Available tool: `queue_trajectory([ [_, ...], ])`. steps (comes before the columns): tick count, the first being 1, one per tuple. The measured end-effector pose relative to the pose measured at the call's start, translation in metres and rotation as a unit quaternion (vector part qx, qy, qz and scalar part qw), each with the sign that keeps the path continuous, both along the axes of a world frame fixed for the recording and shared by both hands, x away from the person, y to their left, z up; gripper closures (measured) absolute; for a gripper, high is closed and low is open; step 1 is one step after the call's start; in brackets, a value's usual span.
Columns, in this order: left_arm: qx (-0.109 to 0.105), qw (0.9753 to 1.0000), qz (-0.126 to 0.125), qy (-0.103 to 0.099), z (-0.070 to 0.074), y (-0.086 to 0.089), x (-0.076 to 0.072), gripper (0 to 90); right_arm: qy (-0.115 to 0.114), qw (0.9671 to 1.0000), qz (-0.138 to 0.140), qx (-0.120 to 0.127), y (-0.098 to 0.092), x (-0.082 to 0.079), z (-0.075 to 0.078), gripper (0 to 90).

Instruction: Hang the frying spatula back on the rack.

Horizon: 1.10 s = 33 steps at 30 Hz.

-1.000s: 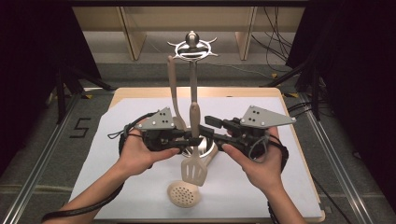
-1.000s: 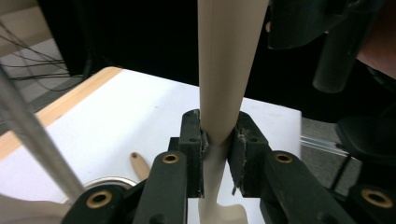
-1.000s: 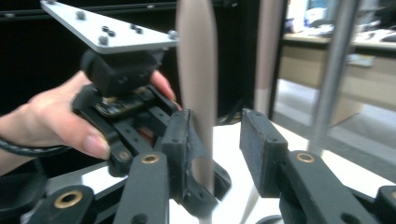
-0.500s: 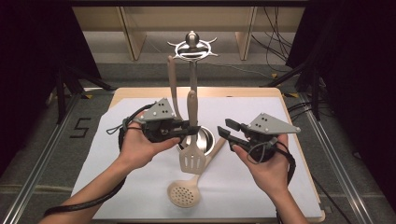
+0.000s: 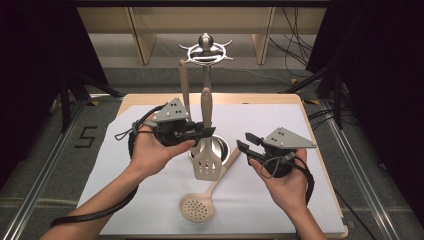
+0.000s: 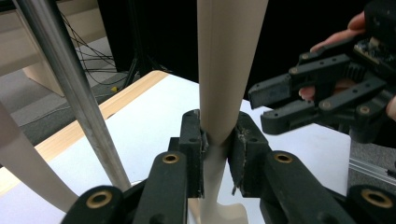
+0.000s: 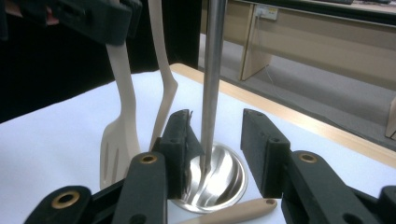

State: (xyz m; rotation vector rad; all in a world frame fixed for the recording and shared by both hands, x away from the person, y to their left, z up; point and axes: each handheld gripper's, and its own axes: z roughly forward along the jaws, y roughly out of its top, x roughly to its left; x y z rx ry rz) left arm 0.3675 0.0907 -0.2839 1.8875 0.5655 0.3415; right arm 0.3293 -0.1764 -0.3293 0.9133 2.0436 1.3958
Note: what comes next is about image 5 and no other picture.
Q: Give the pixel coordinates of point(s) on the person's left hand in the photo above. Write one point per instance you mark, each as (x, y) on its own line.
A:
(150, 156)

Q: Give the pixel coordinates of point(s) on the beige perforated skimmer spoon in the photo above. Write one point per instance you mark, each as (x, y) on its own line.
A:
(216, 184)

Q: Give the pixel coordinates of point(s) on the black tripod stand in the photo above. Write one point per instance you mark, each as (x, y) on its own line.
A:
(337, 100)
(66, 100)

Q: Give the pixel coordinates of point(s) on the steel utensil rack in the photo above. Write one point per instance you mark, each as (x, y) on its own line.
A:
(206, 41)

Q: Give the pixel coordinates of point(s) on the person's right hand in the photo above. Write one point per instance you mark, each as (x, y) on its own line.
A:
(290, 193)

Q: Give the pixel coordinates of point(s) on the beige slotted spatula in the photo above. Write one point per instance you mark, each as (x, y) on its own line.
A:
(206, 100)

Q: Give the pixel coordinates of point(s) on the black curtain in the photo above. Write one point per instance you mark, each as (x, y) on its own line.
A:
(30, 66)
(386, 83)

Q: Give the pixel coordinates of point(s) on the wooden shelf unit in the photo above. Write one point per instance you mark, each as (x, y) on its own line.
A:
(233, 20)

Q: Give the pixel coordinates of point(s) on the beige solid turner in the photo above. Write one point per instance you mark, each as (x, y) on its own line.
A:
(184, 83)

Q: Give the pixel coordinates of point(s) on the aluminium floor rail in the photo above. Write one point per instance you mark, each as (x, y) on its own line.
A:
(363, 180)
(43, 180)

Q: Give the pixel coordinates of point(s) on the white table cloth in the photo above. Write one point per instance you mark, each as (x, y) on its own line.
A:
(260, 116)

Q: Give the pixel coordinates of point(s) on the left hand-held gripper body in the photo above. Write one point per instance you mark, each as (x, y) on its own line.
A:
(171, 111)

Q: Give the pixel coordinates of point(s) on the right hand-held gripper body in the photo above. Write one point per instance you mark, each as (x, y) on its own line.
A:
(286, 140)

